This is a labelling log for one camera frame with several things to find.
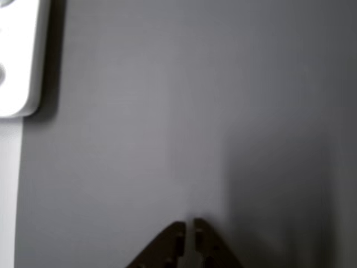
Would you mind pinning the white plate with round dimples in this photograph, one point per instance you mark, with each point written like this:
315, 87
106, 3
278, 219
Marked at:
19, 42

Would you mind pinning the grey table mat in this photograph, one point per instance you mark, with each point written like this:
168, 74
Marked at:
195, 111

